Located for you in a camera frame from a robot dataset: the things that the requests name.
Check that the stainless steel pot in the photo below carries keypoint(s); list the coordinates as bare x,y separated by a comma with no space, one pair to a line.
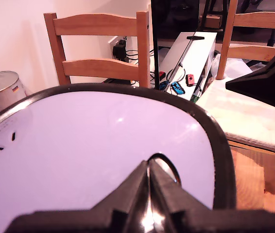
1,92

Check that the blue game controller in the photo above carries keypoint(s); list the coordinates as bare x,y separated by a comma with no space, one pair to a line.
177,88
163,85

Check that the black plug adapter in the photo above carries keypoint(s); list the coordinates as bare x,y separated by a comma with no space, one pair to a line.
119,51

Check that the wooden chair with cushion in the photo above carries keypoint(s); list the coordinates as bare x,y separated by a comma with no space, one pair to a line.
249,21

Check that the black television screen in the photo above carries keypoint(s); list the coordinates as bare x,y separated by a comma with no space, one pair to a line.
176,17

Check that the clear plastic bag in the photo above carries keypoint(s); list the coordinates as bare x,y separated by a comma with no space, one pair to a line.
234,68

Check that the cardboard box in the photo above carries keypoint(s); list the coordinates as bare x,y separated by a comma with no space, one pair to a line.
212,21

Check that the red game controller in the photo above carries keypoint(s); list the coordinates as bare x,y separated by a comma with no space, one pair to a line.
162,75
190,79

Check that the wooden slat-back chair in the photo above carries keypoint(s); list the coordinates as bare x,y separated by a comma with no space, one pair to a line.
98,24

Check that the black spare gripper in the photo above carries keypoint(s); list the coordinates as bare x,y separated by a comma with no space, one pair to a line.
266,82

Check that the rice cooker lid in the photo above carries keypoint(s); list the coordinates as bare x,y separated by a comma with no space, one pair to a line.
91,150

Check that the white shelf unit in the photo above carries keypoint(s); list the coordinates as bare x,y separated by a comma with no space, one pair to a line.
191,58

